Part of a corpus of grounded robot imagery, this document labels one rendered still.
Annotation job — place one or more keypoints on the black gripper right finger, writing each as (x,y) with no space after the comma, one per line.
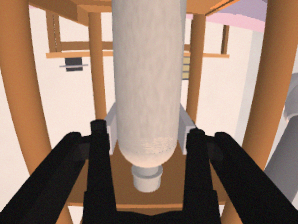
(256,199)

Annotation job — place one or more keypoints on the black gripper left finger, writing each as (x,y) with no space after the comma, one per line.
(43,195)

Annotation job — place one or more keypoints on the beige bottle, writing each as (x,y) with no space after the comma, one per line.
(148,53)

